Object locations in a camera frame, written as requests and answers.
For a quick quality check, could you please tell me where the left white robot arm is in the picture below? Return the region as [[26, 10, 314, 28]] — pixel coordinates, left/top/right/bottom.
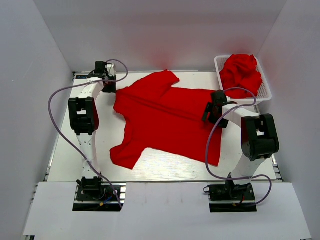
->
[[68, 61, 117, 200]]

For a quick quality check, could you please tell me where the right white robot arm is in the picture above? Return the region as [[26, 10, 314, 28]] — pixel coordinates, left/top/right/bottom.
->
[[202, 90, 280, 200]]

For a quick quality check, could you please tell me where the blue table label sticker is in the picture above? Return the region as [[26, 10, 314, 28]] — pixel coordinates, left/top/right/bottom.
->
[[75, 75, 87, 80]]

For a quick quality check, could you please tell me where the red t shirt pile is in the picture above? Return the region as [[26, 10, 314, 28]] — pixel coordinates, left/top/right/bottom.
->
[[219, 54, 263, 99]]

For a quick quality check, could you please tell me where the white plastic basket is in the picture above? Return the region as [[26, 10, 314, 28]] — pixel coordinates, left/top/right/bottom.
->
[[214, 55, 272, 103]]

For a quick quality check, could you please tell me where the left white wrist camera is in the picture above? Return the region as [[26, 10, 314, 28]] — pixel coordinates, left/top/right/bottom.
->
[[106, 63, 116, 76]]

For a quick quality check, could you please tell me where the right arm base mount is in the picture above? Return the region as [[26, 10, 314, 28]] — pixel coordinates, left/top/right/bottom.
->
[[203, 183, 257, 213]]

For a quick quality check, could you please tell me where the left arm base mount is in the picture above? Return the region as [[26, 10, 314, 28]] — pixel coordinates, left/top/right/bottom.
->
[[72, 183, 126, 212]]

